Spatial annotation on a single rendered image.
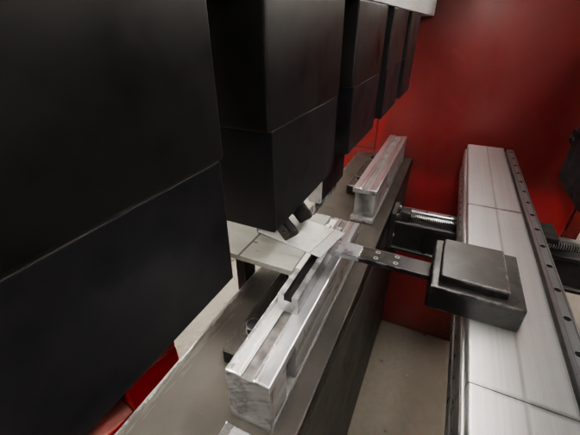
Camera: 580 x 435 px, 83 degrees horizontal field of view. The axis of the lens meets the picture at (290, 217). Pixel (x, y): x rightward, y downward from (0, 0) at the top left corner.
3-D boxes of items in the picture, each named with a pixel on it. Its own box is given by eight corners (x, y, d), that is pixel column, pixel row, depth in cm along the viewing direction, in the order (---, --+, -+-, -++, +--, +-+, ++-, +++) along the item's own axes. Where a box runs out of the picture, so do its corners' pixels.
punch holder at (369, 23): (324, 121, 56) (329, 6, 48) (373, 127, 53) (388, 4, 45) (285, 147, 44) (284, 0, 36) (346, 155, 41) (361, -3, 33)
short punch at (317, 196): (330, 186, 56) (333, 130, 51) (341, 189, 55) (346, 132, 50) (307, 213, 48) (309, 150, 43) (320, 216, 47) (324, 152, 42)
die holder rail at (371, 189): (386, 159, 125) (390, 134, 121) (402, 161, 123) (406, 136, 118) (349, 220, 86) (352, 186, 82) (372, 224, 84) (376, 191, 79)
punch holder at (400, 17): (355, 100, 72) (363, 10, 63) (394, 104, 69) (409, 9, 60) (332, 115, 60) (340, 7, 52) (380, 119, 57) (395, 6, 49)
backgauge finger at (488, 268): (343, 236, 60) (346, 212, 57) (507, 276, 50) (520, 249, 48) (320, 275, 50) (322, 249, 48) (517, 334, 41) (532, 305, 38)
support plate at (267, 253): (217, 194, 73) (217, 191, 73) (330, 220, 64) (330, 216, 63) (158, 235, 59) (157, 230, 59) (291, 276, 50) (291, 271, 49)
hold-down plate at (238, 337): (301, 254, 73) (301, 242, 72) (324, 260, 72) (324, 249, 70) (223, 362, 50) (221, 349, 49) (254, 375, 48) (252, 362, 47)
